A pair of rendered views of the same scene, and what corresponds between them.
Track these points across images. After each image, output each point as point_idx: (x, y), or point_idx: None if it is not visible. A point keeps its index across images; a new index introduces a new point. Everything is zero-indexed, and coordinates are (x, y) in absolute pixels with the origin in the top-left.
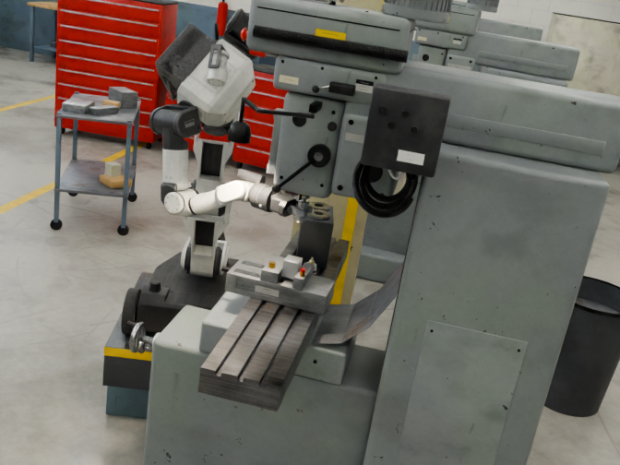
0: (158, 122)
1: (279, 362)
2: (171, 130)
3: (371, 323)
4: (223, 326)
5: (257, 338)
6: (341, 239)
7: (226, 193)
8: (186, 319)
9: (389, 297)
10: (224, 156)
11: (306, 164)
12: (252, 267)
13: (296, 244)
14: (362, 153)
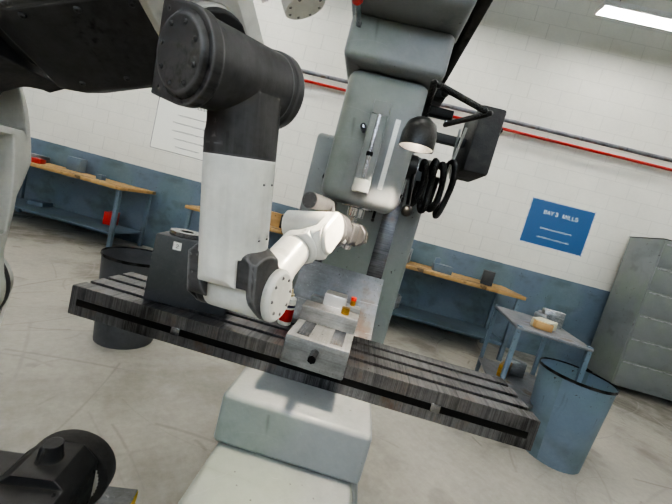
0: (246, 67)
1: (467, 372)
2: (280, 105)
3: (373, 312)
4: (370, 417)
5: (438, 376)
6: (125, 273)
7: (333, 236)
8: (252, 503)
9: (365, 286)
10: (19, 166)
11: (414, 178)
12: (315, 331)
13: (143, 299)
14: (489, 166)
